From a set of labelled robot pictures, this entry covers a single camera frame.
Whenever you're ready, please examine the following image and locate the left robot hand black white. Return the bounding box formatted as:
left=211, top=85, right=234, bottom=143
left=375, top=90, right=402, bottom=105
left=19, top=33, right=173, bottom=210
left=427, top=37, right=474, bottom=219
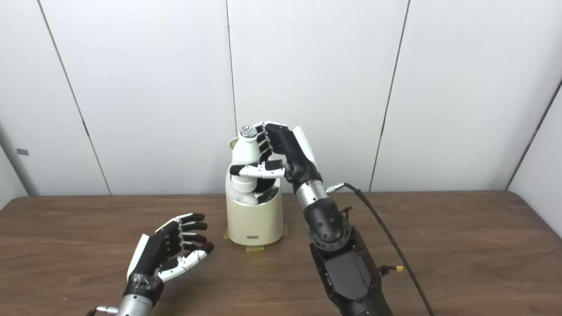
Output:
left=123, top=213, right=215, bottom=305

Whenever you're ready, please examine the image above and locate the cream-colored bin body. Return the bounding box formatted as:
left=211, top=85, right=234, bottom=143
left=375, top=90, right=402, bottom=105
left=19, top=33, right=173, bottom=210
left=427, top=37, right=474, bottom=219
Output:
left=225, top=170, right=284, bottom=246

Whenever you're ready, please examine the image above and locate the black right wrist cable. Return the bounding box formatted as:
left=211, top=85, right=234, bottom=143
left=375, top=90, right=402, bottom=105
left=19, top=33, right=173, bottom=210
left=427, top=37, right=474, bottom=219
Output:
left=326, top=182, right=435, bottom=316

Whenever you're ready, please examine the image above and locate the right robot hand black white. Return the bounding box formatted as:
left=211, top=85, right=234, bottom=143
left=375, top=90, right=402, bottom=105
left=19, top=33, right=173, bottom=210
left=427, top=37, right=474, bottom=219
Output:
left=230, top=121, right=323, bottom=194

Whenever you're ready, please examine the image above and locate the small white plastic bottle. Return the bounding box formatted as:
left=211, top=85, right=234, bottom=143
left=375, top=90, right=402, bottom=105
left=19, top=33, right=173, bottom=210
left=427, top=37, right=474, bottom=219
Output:
left=231, top=126, right=263, bottom=206

